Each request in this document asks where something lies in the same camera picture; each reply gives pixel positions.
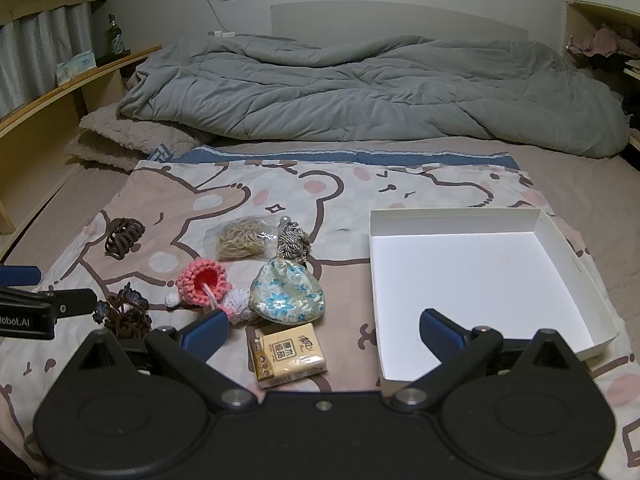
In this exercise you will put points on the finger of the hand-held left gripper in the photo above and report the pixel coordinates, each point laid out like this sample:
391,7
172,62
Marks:
20,276
70,302

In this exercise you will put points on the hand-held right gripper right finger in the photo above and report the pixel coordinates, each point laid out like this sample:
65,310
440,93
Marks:
442,332

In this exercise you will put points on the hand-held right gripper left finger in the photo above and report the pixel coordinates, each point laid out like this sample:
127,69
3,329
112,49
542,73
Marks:
205,332

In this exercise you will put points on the white knitted scrunchie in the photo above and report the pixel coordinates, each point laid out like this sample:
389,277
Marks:
240,307

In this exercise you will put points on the pink crochet doll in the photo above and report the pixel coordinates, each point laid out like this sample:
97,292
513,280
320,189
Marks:
200,280

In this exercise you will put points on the dark brown crochet scrunchie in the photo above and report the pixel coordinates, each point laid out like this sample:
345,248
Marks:
125,315

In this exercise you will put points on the white cardboard box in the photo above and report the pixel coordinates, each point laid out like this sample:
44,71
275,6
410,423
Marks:
475,280

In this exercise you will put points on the brown hair claw clip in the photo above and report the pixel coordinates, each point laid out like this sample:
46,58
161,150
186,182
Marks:
122,240

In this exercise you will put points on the floral fabric pouch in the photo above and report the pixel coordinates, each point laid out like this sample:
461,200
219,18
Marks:
285,295

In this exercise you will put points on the yellow tissue packet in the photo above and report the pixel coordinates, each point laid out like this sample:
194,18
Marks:
292,355

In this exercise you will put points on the clear bag of rubber bands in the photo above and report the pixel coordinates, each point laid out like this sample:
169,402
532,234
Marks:
240,242

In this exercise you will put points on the bear printed blanket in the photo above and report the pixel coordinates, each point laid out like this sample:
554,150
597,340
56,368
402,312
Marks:
165,195

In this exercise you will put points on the wooden bedside shelf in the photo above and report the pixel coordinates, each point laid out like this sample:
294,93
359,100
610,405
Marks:
50,105

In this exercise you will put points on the beige fluffy blanket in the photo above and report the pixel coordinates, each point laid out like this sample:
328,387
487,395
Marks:
125,135

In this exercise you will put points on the cartoon bear print blanket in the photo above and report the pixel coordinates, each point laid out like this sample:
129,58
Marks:
575,180

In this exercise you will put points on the pale green tissue box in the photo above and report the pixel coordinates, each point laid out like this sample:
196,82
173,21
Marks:
75,67

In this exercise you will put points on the grey curtain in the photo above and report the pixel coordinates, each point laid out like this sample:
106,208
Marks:
30,50

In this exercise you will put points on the grey duvet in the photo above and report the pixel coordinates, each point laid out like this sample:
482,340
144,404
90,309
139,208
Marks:
350,95

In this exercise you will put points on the green glass bottle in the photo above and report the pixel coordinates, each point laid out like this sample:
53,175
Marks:
115,37

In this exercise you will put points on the white power adapter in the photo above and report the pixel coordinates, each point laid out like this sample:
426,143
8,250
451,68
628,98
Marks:
222,35

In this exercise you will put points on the white headboard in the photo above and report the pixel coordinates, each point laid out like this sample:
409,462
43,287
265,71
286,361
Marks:
400,20

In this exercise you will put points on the folded beige clothes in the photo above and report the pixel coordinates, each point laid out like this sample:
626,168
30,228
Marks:
632,67

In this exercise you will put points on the crumpled pink clothes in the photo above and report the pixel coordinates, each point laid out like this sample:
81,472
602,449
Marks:
605,40

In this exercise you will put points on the cream open cupboard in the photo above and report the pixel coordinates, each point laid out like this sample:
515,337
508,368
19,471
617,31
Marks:
575,25

